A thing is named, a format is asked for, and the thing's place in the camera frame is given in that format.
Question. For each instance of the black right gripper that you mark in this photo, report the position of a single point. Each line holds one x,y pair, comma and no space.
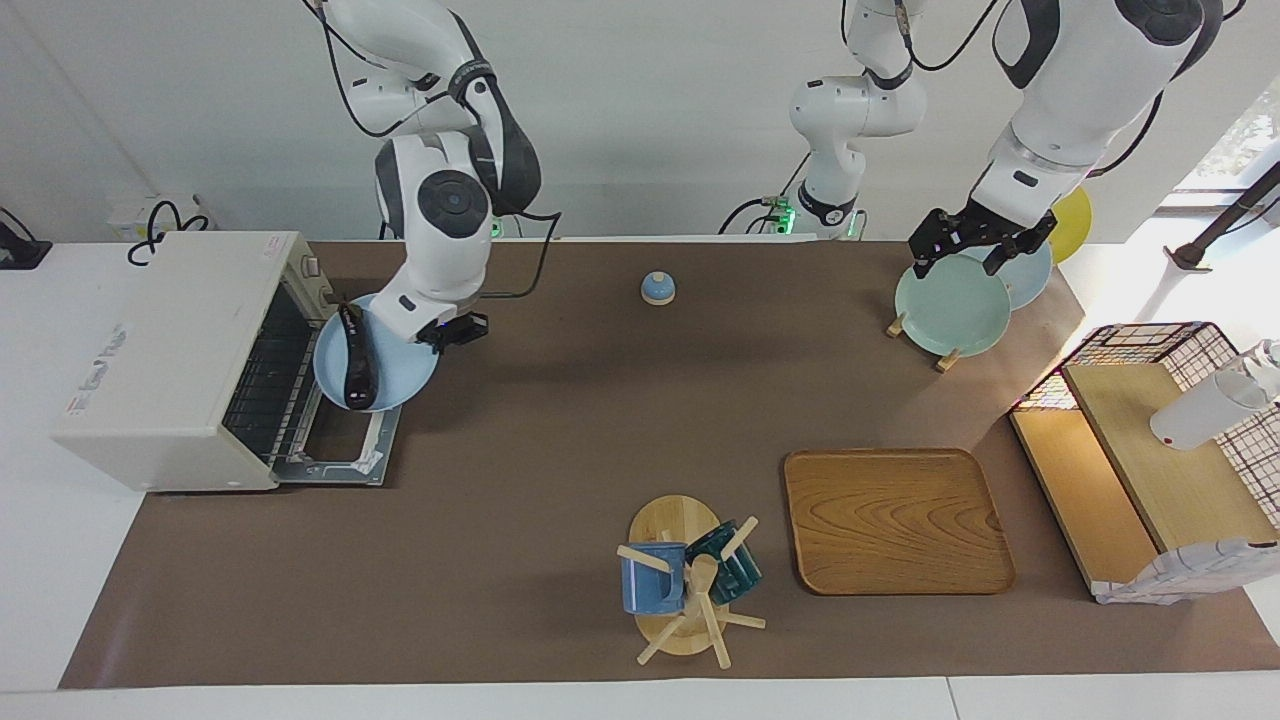
462,328

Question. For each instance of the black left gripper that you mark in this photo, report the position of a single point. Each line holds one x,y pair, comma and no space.
975,232

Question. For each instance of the light blue round plate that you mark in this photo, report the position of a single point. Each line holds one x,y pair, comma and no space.
400,375

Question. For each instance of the beige toaster oven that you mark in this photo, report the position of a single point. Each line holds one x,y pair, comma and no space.
170,370

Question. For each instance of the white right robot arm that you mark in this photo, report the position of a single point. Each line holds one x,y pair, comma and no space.
445,250

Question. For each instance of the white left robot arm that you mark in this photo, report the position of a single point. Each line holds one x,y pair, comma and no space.
1080,80

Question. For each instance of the pale green plate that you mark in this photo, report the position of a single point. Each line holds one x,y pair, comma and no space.
950,310

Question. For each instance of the pale blue racked plate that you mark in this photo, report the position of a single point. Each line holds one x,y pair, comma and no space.
1032,280

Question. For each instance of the wooden plate rack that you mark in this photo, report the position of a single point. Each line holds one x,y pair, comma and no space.
947,360

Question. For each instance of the yellow plate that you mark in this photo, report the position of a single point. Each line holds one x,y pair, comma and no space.
1075,225

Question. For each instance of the brown table mat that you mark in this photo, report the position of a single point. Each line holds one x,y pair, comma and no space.
600,420

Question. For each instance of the small blue call bell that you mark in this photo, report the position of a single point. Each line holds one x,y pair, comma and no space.
658,290

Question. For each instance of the wooden serving tray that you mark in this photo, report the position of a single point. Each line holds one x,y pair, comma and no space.
900,525

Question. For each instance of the dark metal pole stand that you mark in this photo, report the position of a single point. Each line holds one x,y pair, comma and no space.
1230,215

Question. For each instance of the white bottle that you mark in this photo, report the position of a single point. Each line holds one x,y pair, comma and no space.
1200,415

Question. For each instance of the wooden mug tree stand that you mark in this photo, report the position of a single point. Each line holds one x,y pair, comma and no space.
675,520

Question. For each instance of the blue mug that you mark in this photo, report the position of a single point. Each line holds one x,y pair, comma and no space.
650,585

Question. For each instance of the white power strip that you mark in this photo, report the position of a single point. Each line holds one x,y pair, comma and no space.
125,215

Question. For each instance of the dark green mug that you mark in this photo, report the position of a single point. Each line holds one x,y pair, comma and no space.
735,570

